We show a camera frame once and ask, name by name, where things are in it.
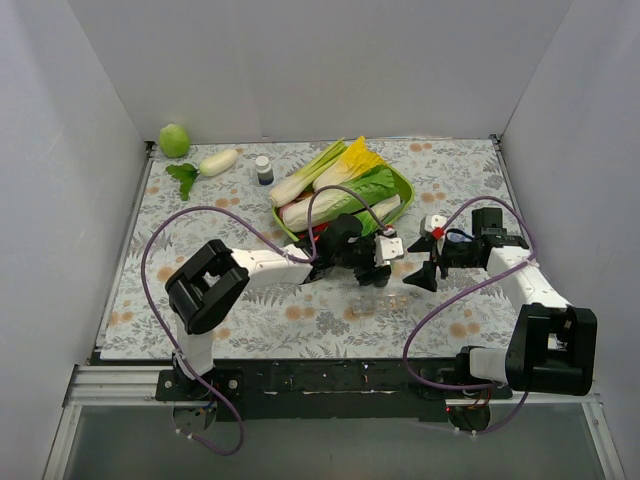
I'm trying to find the white radish with leaves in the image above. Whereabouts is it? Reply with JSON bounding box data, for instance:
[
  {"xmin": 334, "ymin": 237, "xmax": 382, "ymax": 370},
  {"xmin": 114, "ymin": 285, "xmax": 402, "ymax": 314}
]
[{"xmin": 165, "ymin": 149, "xmax": 239, "ymax": 201}]

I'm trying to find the white blue pill bottle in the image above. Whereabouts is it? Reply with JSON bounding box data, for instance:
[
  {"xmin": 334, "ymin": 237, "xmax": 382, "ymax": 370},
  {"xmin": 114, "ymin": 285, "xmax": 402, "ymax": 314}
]
[{"xmin": 255, "ymin": 155, "xmax": 274, "ymax": 185}]

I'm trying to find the clear weekly pill organizer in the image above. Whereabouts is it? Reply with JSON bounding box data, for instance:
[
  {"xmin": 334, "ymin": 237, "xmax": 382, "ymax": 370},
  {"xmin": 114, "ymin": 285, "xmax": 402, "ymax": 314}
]
[{"xmin": 351, "ymin": 294, "xmax": 409, "ymax": 316}]

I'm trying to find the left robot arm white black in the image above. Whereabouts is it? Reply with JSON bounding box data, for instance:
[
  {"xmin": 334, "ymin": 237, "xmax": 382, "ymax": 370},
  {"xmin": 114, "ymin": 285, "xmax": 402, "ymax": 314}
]
[{"xmin": 165, "ymin": 214, "xmax": 404, "ymax": 400}]

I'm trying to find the green napa cabbage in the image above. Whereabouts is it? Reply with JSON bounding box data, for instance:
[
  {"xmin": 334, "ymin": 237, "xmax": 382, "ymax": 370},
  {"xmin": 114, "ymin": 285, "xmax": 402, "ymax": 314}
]
[{"xmin": 281, "ymin": 166, "xmax": 398, "ymax": 232}]

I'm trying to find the leek white green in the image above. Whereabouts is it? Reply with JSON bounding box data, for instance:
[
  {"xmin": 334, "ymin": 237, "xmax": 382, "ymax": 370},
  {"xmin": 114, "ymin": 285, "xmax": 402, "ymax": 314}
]
[{"xmin": 268, "ymin": 139, "xmax": 346, "ymax": 208}]

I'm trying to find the blue pill blister pack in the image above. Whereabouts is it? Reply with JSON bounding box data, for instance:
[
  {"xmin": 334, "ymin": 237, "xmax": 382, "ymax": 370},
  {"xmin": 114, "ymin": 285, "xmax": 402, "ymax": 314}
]
[{"xmin": 446, "ymin": 228, "xmax": 474, "ymax": 244}]

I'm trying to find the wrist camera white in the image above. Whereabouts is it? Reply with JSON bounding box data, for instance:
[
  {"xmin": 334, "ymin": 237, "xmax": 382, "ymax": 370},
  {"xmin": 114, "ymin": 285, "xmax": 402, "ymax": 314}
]
[
  {"xmin": 374, "ymin": 227, "xmax": 405, "ymax": 267},
  {"xmin": 420, "ymin": 214, "xmax": 447, "ymax": 240}
]

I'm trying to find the green plastic tray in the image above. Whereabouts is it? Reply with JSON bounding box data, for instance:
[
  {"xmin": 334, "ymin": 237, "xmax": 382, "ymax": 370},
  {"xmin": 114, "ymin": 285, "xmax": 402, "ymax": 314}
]
[{"xmin": 272, "ymin": 166, "xmax": 414, "ymax": 241}]

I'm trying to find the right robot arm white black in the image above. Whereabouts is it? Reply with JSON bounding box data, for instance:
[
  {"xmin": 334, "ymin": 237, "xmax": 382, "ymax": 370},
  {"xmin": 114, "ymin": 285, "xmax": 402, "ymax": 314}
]
[{"xmin": 404, "ymin": 207, "xmax": 597, "ymax": 398}]

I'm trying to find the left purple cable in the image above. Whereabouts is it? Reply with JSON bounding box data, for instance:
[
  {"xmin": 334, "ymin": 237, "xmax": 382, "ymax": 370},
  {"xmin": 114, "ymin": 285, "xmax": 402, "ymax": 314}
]
[{"xmin": 141, "ymin": 184, "xmax": 396, "ymax": 457}]

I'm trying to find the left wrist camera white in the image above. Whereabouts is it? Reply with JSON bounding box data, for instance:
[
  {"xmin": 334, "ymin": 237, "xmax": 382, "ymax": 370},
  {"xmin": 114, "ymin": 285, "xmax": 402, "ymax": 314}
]
[{"xmin": 374, "ymin": 227, "xmax": 405, "ymax": 267}]

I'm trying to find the floral patterned table mat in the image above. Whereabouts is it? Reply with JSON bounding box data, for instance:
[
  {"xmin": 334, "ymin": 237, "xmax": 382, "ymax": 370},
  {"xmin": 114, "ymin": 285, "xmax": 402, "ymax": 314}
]
[{"xmin": 101, "ymin": 139, "xmax": 516, "ymax": 360}]

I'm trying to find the bok choy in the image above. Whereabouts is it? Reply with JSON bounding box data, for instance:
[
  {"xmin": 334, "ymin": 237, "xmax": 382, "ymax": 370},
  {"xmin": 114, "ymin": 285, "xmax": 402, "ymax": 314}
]
[{"xmin": 355, "ymin": 194, "xmax": 402, "ymax": 236}]

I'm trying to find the yellow napa cabbage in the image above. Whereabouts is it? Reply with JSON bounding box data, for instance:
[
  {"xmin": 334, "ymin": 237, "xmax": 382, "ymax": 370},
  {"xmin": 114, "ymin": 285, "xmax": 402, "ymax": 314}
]
[{"xmin": 312, "ymin": 136, "xmax": 386, "ymax": 191}]

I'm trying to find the purple cable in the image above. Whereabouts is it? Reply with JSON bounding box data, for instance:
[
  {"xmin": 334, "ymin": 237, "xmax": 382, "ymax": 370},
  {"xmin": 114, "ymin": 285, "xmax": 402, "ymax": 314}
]
[
  {"xmin": 402, "ymin": 195, "xmax": 540, "ymax": 435},
  {"xmin": 141, "ymin": 184, "xmax": 396, "ymax": 457}
]

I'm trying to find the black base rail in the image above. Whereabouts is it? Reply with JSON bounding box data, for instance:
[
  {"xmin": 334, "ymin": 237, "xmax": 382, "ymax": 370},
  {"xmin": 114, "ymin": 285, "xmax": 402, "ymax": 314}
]
[{"xmin": 155, "ymin": 357, "xmax": 512, "ymax": 422}]

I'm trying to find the green round cabbage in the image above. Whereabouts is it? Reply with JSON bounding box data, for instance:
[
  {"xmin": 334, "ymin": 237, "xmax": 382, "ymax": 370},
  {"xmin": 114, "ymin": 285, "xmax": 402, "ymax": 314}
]
[{"xmin": 158, "ymin": 124, "xmax": 191, "ymax": 158}]

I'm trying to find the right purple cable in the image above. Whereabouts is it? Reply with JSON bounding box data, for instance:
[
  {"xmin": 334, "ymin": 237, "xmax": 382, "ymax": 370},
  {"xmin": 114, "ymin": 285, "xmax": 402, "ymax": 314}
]
[{"xmin": 402, "ymin": 195, "xmax": 540, "ymax": 435}]

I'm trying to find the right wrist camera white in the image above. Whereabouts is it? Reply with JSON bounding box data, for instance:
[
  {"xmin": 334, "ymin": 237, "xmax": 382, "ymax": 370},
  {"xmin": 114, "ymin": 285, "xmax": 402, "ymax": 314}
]
[{"xmin": 420, "ymin": 214, "xmax": 447, "ymax": 240}]

